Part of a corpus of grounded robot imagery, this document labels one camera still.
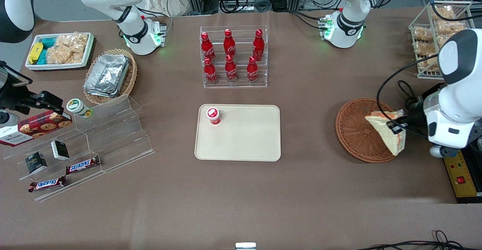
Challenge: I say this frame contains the oval light wicker basket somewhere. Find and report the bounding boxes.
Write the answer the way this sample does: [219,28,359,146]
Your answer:
[83,48,138,105]

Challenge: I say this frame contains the black base cables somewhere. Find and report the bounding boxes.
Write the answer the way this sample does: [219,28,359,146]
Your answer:
[289,9,329,31]

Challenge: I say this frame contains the small red-lidded cup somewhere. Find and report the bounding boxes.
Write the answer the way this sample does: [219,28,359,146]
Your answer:
[206,107,222,126]

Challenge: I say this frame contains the small black box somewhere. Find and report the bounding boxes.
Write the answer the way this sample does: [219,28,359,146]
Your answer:
[25,152,48,175]
[50,140,70,161]

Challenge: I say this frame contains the white wire rack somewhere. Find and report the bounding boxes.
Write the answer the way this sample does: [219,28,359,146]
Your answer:
[409,0,474,80]

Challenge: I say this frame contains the brown chocolate bar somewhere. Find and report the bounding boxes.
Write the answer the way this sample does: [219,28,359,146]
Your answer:
[28,176,67,193]
[66,155,101,175]

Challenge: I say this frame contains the stack of foil trays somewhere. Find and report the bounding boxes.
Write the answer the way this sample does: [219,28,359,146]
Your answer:
[83,53,131,98]

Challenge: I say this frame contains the beige plastic tray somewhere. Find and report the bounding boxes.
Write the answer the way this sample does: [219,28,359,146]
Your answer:
[194,104,282,162]

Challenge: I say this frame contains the red cookie box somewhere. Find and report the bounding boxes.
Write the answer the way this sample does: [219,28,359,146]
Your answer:
[0,110,73,147]

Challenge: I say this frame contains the white rectangular bin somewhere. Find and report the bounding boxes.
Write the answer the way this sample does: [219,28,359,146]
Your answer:
[25,32,95,71]

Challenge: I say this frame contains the black power cable with plug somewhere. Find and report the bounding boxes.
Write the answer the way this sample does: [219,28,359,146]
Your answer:
[398,79,419,109]

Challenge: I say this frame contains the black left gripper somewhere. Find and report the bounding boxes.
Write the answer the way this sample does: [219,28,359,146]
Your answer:
[388,100,430,138]

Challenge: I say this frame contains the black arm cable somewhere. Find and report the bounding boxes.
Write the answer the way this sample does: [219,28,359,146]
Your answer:
[377,53,440,137]

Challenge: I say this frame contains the black control box yellow panel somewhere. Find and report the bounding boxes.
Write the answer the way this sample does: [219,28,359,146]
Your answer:
[422,84,482,204]

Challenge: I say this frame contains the black cable on table edge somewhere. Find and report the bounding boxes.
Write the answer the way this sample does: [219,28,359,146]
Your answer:
[356,230,482,250]

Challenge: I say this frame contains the red cola bottle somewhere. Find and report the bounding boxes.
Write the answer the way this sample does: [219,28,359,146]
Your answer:
[204,57,218,84]
[253,29,265,61]
[201,32,216,61]
[225,55,238,83]
[224,29,236,58]
[247,56,259,83]

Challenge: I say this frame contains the green-labelled white cup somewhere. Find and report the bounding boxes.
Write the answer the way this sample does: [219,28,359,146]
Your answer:
[66,98,93,119]

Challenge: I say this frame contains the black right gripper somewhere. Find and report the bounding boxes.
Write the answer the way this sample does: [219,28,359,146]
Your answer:
[0,61,64,116]

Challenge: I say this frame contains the clear acrylic step display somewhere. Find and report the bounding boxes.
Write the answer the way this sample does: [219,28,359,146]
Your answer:
[3,94,155,202]

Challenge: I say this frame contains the round brown wicker basket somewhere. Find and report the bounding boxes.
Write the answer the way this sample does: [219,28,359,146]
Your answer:
[335,98,400,163]

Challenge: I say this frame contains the yellow snack packet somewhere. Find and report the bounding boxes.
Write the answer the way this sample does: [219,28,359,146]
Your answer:
[28,42,44,65]

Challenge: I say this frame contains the triangular sandwich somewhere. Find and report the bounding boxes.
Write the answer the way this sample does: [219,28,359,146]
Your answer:
[365,110,407,157]

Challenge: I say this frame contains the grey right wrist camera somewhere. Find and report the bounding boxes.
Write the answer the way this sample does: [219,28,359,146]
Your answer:
[0,111,20,127]

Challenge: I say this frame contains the clear acrylic bottle rack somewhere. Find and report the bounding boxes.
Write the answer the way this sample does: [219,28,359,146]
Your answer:
[200,25,268,89]

